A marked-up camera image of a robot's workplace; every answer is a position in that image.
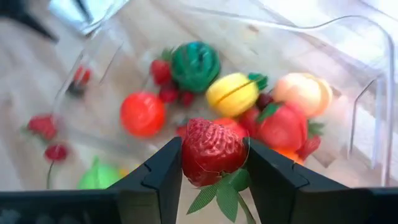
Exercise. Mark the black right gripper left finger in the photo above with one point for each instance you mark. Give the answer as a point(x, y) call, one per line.
point(140, 193)

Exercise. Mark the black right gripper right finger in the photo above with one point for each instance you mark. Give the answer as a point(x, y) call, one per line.
point(295, 193)

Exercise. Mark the orange toy orange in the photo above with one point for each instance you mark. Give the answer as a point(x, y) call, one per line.
point(289, 155)

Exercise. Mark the light green toy melon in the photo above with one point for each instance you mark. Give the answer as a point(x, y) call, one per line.
point(99, 177)

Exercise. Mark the red toy apple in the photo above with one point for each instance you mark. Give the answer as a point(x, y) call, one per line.
point(283, 129)

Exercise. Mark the red toy tomato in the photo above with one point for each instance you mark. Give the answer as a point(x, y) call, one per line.
point(142, 113)

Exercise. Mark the pink toy peach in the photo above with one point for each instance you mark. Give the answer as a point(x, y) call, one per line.
point(303, 93)

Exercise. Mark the yellow toy lemon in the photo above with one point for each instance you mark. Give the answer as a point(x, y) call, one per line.
point(231, 95)

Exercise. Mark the clear plastic container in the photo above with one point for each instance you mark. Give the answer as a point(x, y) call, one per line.
point(342, 62)

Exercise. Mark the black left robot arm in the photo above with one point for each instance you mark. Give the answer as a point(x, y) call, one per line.
point(25, 21)

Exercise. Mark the white folded cloth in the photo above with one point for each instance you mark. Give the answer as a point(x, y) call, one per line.
point(105, 12)

